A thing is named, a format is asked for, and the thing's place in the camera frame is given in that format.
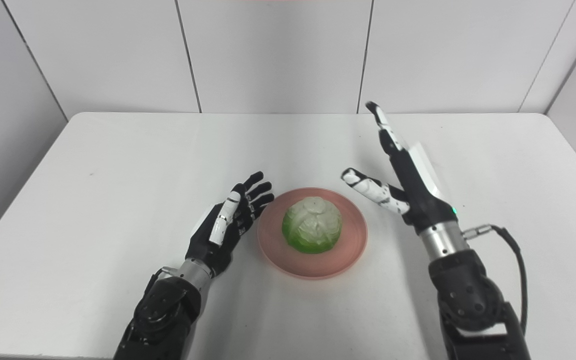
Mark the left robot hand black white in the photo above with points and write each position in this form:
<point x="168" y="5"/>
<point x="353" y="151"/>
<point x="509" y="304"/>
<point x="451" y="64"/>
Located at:
<point x="228" y="230"/>

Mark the pink round plate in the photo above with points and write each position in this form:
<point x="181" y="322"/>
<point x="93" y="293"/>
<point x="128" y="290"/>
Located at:
<point x="313" y="235"/>

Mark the green white cabbage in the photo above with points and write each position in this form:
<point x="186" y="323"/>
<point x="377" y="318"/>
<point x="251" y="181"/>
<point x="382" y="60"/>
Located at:
<point x="312" y="225"/>

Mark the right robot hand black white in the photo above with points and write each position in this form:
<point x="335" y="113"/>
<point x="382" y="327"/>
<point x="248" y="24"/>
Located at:
<point x="403" y="175"/>

